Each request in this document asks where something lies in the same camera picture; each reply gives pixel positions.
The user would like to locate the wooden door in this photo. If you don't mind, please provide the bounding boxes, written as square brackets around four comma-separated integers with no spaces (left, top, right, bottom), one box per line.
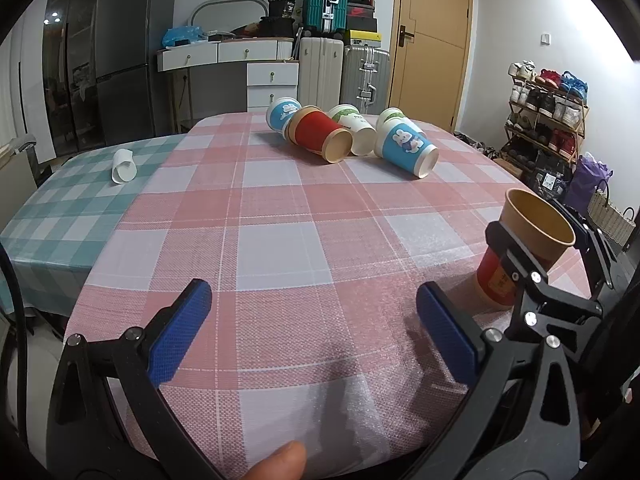
[388,0,473,131]

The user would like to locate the blue plastic bag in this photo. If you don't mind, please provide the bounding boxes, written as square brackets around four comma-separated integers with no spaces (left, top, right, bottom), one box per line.
[162,26,207,49]

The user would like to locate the green white cup right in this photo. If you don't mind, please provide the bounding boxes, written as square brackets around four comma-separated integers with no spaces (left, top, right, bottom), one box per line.
[375,107,423,136]

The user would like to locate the white desk with drawers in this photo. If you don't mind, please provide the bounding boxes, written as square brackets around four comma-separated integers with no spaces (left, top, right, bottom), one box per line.
[156,37,299,132]

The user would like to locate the purple bag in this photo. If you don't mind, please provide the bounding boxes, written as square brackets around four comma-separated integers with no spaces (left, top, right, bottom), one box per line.
[564,152,614,216]

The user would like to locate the black bag on desk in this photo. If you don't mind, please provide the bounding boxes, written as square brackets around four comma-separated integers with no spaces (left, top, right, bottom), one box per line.
[258,0,295,38]

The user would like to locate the shoe rack with shoes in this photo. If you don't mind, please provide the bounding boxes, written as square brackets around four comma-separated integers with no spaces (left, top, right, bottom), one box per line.
[503,60,589,168]

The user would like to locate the green plaid tablecloth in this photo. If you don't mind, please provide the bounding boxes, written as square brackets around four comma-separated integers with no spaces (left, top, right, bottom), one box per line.
[1,134,183,318]

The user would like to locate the green white cup middle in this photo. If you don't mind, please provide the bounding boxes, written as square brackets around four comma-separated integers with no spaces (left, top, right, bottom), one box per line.
[326,104,376,156]

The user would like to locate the red kraft paper cup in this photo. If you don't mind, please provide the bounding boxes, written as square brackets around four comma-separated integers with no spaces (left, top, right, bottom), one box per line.
[476,188,576,310]

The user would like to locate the pink plaid tablecloth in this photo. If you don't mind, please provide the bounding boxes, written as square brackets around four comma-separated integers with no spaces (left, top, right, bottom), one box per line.
[67,113,516,479]

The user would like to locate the blue white cup rear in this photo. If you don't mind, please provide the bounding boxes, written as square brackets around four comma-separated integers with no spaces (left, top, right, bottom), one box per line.
[266,96,302,134]

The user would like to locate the red paper cup lying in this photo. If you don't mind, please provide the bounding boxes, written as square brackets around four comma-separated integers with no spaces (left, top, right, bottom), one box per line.
[284,106,352,164]

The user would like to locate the woven basket bag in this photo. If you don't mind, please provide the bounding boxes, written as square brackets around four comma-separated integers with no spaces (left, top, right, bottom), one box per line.
[588,179,636,247]

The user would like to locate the stacked shoe boxes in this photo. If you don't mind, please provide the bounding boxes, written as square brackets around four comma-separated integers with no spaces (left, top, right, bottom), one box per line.
[346,0,382,48]

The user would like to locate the black cable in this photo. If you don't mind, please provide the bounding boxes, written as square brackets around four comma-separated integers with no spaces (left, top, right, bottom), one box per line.
[0,242,30,436]

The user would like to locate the blue rabbit paper cup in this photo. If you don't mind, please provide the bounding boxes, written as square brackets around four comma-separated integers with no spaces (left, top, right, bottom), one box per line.
[374,118,439,179]

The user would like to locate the person's left hand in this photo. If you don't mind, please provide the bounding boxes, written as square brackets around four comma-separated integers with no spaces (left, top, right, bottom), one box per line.
[242,441,307,480]

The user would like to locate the silver suitcase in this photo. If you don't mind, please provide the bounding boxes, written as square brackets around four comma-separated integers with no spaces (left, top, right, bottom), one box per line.
[340,46,390,115]

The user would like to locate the black glass wardrobe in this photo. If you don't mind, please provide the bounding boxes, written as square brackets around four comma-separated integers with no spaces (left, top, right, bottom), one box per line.
[42,0,105,157]

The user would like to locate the green white cup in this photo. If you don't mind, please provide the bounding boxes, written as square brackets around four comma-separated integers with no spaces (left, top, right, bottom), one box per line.
[326,104,376,156]
[375,107,423,136]

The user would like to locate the beige suitcase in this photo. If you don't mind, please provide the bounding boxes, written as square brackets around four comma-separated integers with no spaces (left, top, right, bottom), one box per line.
[297,37,344,110]

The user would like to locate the dark grey refrigerator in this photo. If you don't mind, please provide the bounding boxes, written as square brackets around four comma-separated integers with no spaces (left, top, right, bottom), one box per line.
[94,0,175,145]

